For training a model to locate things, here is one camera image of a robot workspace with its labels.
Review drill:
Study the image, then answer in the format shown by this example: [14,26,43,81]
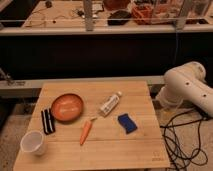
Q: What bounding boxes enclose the grey metal post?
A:
[175,0,193,30]
[83,0,93,31]

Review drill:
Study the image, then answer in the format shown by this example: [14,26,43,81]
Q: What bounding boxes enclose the grey metal post right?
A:
[175,0,193,30]

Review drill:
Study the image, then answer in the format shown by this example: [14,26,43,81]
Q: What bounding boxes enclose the orange ceramic bowl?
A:
[51,93,84,121]

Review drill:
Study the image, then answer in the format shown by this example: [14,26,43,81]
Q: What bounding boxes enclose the translucent plastic cup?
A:
[20,130,46,155]

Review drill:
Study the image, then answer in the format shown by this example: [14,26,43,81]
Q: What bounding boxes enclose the black floor cables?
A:
[159,109,209,171]

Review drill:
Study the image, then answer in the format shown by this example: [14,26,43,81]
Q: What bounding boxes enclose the orange box on bench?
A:
[131,5,153,25]

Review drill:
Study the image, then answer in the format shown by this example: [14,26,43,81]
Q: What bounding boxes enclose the black object on bench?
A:
[107,10,131,26]

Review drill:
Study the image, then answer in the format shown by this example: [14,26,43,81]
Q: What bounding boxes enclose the orange carrot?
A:
[80,118,96,145]

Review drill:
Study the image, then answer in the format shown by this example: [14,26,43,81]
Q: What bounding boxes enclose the blue sponge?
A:
[118,113,137,134]

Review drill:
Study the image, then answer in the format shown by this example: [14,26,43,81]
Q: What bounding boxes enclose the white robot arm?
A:
[156,61,213,117]

